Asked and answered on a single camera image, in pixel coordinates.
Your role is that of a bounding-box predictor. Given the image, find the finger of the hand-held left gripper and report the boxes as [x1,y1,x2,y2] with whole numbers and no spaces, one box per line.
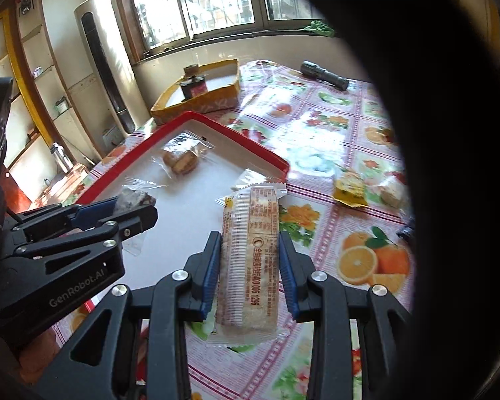
[9,199,119,242]
[14,203,159,260]

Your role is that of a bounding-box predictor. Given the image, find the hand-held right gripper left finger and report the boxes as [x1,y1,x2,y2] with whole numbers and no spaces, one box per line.
[33,230,223,400]

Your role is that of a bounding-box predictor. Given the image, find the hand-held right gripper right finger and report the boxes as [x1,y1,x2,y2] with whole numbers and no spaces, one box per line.
[277,231,413,400]

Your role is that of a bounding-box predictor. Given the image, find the dark candy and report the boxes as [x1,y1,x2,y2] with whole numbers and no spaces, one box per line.
[114,176,169,217]

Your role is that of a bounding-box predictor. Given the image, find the long clear-wrapped cake bar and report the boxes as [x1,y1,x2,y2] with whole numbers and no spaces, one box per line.
[206,183,290,353]

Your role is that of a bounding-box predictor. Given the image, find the red-rimmed white tray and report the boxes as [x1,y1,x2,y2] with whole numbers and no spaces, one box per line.
[27,111,291,296]

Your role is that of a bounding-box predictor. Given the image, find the metal thermos bottle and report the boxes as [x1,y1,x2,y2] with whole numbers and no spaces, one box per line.
[50,142,73,173]

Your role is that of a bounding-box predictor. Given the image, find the round pastry in clear wrapper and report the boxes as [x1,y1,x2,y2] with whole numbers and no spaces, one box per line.
[152,131,215,180]

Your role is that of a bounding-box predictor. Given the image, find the small clear packet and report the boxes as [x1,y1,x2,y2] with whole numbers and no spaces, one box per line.
[231,169,271,192]

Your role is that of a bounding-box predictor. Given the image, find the yellow snack packet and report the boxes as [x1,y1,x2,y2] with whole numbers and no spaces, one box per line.
[332,170,369,208]

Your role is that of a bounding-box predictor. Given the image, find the pale cake in clear wrapper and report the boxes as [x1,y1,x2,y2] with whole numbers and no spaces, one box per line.
[375,173,409,209]

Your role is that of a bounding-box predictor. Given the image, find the dark jar with red label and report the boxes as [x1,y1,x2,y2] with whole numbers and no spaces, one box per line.
[180,74,208,101]

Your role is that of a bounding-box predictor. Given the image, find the yellow cardboard box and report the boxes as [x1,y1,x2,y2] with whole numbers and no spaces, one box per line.
[150,58,240,126]

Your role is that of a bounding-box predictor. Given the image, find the white tower air conditioner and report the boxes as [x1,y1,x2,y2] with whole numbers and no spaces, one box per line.
[74,0,151,138]

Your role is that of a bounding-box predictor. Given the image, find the wooden shelf cabinet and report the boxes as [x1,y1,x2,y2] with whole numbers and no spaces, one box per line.
[0,0,92,209]

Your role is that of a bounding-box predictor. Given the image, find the black flashlight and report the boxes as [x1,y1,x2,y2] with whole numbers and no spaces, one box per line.
[301,61,349,91]

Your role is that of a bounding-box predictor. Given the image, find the dark blurred object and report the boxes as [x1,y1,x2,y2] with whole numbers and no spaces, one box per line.
[258,0,500,400]

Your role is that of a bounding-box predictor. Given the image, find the green cloth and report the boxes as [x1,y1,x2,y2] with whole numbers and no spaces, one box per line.
[299,20,338,37]

